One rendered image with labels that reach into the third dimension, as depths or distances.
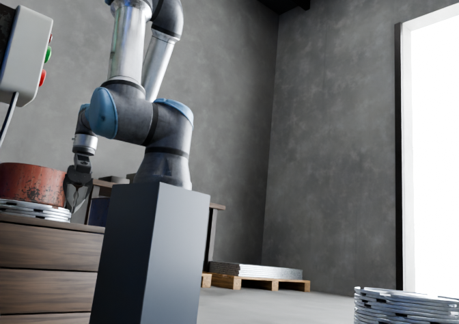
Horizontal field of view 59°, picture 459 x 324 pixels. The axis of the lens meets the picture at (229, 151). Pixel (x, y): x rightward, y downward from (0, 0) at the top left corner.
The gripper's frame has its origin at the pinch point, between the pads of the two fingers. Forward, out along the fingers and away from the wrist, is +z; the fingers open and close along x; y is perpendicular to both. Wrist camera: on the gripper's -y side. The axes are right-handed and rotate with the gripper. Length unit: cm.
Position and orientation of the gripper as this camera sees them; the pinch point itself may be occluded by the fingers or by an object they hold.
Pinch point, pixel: (73, 208)
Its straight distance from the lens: 139.4
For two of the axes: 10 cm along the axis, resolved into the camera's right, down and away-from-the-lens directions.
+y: -4.5, 1.8, 8.7
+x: -8.9, -1.9, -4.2
